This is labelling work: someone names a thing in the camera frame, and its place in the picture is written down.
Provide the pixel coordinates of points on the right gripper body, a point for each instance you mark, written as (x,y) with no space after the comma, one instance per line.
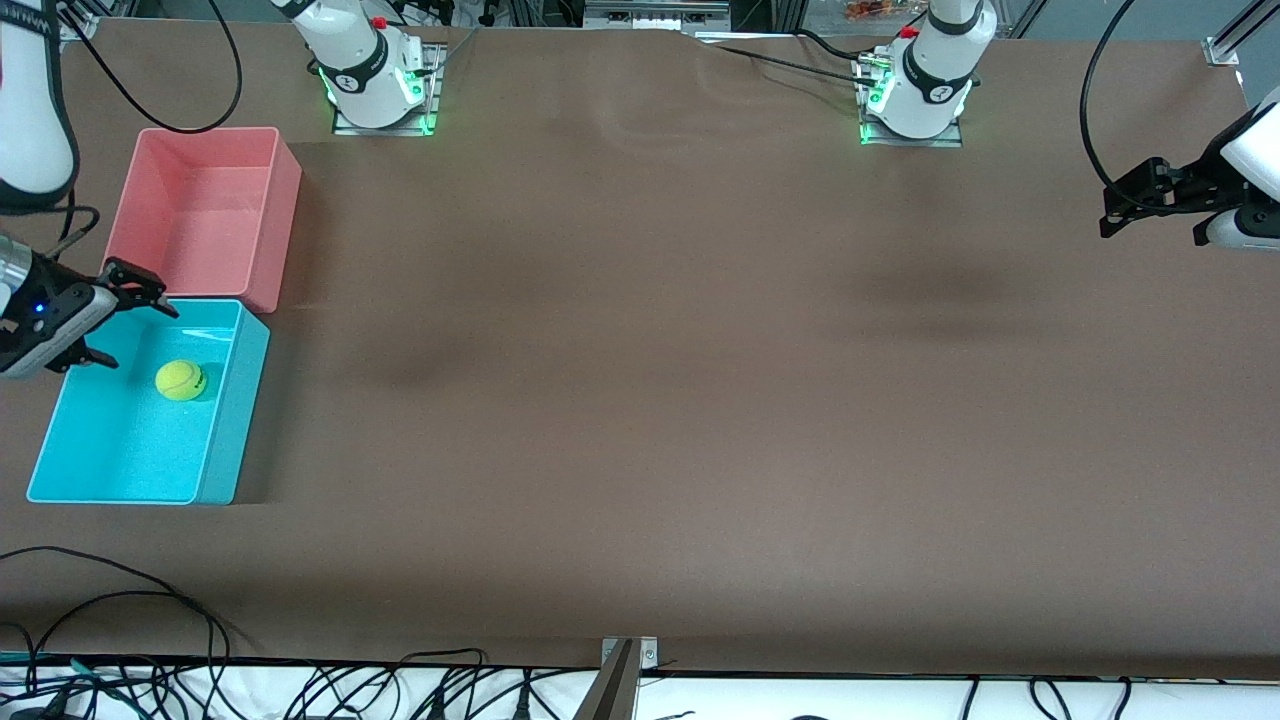
(62,296)

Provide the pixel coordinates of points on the yellow tennis ball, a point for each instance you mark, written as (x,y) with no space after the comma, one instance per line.
(180,381)

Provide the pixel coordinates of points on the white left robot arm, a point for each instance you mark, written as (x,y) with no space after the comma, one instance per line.
(935,70)

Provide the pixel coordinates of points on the blue plastic bin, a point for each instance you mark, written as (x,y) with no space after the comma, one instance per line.
(130,450)

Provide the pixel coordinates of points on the pink plastic bin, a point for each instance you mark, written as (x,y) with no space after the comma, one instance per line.
(210,200)

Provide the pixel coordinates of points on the orange background items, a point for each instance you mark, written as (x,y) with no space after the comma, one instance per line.
(875,10)

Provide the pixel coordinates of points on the grey background device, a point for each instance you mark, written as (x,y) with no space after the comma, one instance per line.
(650,15)

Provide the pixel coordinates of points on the aluminium frame profile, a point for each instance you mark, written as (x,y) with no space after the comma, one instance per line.
(80,25)
(1235,35)

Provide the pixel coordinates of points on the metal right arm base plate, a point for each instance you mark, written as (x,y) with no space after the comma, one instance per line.
(385,128)

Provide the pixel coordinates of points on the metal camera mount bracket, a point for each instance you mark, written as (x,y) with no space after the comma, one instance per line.
(620,690)

